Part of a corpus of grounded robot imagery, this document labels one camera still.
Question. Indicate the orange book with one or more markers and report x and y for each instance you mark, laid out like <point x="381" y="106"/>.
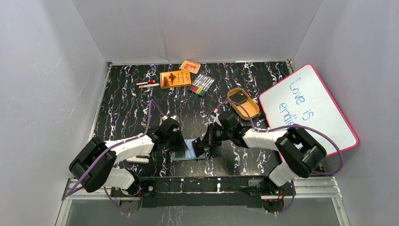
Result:
<point x="175" y="79"/>

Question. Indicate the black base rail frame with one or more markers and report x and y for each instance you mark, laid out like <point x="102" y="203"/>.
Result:
<point x="244" y="191"/>

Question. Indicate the green card holder wallet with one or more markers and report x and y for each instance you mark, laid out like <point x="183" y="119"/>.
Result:
<point x="189" y="154"/>

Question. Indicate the white stapler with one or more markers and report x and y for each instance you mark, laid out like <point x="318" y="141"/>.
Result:
<point x="141" y="159"/>

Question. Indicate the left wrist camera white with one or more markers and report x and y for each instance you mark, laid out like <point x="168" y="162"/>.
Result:
<point x="174" y="117"/>

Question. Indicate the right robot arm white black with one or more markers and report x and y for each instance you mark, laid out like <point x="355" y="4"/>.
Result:
<point x="299" y="149"/>

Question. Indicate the red capped white marker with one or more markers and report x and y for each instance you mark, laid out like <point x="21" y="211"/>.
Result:
<point x="146" y="83"/>

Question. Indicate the tan oval tray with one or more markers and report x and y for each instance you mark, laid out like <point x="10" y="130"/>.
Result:
<point x="246" y="111"/>

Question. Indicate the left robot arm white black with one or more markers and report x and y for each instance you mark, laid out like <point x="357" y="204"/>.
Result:
<point x="95" y="164"/>

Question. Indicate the white marker pen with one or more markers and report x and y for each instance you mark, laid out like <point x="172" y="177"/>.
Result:
<point x="149" y="85"/>

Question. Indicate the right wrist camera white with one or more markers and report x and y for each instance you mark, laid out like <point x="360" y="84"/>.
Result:
<point x="215" y="116"/>

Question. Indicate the black credit cards stack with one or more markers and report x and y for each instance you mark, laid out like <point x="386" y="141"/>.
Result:
<point x="239" y="97"/>

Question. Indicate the small orange card box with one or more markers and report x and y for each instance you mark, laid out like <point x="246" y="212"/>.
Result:
<point x="191" y="66"/>

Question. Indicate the coloured marker pen set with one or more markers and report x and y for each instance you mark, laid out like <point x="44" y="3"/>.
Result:
<point x="201" y="84"/>

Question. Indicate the black VIP credit card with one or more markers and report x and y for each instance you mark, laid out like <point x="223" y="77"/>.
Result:
<point x="180" y="154"/>

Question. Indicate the white board pink frame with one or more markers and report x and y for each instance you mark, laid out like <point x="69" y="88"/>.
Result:
<point x="303" y="98"/>

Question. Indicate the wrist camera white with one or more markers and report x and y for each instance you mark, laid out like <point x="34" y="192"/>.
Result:
<point x="174" y="117"/>
<point x="215" y="116"/>

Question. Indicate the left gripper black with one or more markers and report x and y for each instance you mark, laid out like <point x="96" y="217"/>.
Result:
<point x="180" y="141"/>

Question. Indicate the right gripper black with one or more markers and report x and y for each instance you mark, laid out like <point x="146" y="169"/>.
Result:
<point x="209" y="140"/>

